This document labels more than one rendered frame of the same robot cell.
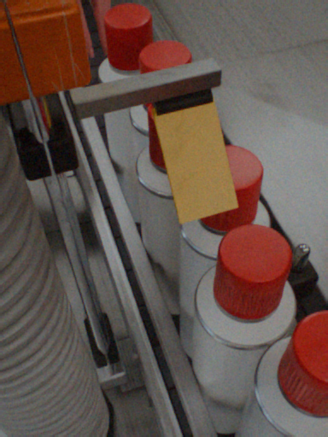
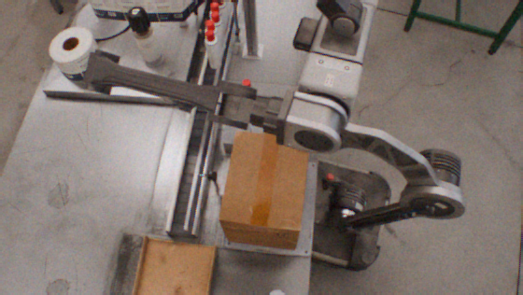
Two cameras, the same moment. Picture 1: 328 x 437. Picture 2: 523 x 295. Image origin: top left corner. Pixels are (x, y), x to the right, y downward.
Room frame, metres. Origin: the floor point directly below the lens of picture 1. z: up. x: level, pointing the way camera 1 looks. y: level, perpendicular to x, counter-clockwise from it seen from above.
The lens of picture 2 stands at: (1.22, 0.66, 2.25)
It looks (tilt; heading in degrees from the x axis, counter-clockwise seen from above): 64 degrees down; 208
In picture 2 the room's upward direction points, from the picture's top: 4 degrees counter-clockwise
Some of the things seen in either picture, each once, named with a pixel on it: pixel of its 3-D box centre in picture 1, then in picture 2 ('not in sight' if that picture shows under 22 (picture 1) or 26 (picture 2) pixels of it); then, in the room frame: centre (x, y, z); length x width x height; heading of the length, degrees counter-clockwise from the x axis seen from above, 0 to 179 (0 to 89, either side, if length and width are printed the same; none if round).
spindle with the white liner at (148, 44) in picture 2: not in sight; (145, 36); (0.39, -0.26, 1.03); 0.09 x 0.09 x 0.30
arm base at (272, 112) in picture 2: not in sight; (271, 114); (0.78, 0.47, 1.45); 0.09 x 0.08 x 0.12; 6
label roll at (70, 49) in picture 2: not in sight; (77, 54); (0.53, -0.57, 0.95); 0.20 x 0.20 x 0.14
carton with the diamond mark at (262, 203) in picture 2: not in sight; (266, 193); (0.80, 0.46, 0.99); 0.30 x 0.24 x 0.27; 15
